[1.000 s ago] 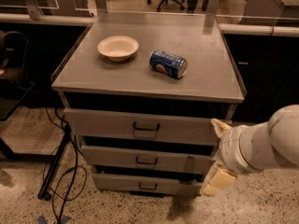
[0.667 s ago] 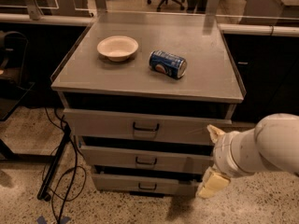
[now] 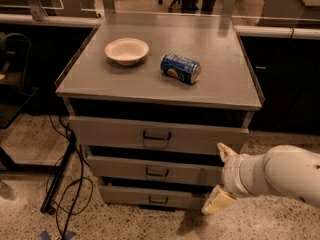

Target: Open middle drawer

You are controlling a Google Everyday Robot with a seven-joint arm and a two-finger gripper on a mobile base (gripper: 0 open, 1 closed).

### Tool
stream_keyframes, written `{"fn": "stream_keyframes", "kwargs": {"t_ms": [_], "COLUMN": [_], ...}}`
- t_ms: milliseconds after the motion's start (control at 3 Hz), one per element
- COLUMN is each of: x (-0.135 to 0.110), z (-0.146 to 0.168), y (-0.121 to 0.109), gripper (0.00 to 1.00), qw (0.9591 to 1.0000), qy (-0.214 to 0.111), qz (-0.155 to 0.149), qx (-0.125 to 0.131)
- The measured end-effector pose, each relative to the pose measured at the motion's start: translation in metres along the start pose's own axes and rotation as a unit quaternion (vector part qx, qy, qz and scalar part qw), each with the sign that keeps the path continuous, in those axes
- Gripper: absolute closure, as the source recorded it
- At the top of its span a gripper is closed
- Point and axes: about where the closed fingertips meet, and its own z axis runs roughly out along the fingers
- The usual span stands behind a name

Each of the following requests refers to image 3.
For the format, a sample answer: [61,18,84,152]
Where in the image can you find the black floor cable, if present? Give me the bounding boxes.
[44,114,95,240]

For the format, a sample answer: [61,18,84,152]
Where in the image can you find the grey bottom drawer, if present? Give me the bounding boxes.
[99,185,208,210]

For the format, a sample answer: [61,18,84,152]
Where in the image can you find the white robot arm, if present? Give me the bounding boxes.
[202,143,320,215]

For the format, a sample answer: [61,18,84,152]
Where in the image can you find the black stand leg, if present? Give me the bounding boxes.
[40,134,76,214]

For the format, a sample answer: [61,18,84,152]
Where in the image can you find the grey drawer cabinet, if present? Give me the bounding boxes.
[54,11,266,213]

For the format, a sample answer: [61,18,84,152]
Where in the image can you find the grey drawer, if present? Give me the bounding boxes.
[69,116,249,155]
[99,185,208,210]
[88,155,222,186]

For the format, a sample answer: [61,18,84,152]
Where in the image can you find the blue floor tape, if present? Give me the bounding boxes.
[39,230,78,240]

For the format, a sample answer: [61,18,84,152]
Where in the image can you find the grey top drawer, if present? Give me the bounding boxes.
[69,116,249,155]

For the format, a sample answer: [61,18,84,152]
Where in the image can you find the black chair at left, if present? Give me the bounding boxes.
[0,32,36,129]

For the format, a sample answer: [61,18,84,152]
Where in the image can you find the blue pepsi can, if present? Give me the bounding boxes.
[160,53,201,85]

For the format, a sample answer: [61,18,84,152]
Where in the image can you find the white paper bowl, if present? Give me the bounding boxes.
[105,38,149,66]

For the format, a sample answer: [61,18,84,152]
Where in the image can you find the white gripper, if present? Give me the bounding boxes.
[202,142,267,215]

